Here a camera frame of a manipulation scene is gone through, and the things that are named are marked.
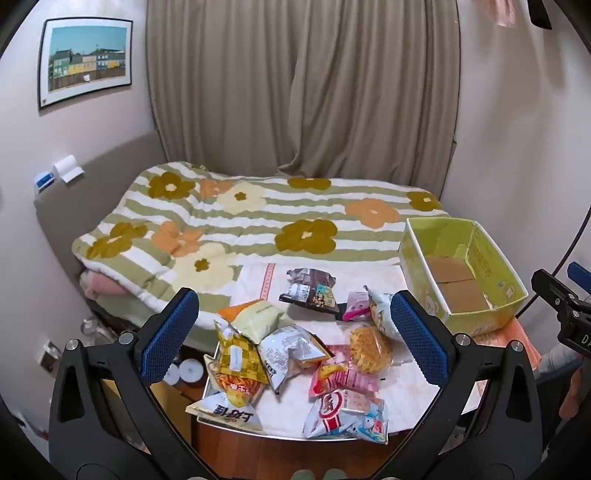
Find person's right hand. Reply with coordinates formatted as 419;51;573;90
559;367;583;421

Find grey headboard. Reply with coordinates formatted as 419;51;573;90
34;132;166;284

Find green cardboard box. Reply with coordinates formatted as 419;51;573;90
399;216;529;336

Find pale green chip bag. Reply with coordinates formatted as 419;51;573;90
217;299;294;345

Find yellow waffle snack pack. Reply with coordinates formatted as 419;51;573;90
349;326;392;374

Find framed houses picture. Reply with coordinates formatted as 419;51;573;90
37;17;133;110

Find blue white small box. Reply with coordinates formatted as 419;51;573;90
34;171;55;194

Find beige window curtain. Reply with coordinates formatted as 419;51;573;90
145;1;461;194

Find grey white snack bag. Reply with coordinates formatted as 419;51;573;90
257;325;332;395

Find white floral tablecloth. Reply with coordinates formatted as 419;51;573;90
197;262;541;439

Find dark purple snack bag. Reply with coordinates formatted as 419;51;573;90
279;268;339;315

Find shrimp flavour snack bag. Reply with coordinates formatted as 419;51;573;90
303;389;389;445

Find pink folded blanket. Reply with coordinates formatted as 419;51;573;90
79;270;130;300

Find white blue snack bag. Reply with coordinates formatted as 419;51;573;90
185;392;263;432

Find black cable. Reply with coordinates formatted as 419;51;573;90
516;202;591;319

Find pink red snack bag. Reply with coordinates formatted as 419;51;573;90
308;345;387;399

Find white cartoon snack bag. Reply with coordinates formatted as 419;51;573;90
365;286;403;342

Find pink white snack bag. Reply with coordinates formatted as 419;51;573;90
342;291;370;321

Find white paper roll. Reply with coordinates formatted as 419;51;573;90
52;155;84;184

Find orange sticks snack bag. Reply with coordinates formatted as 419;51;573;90
213;323;269;407

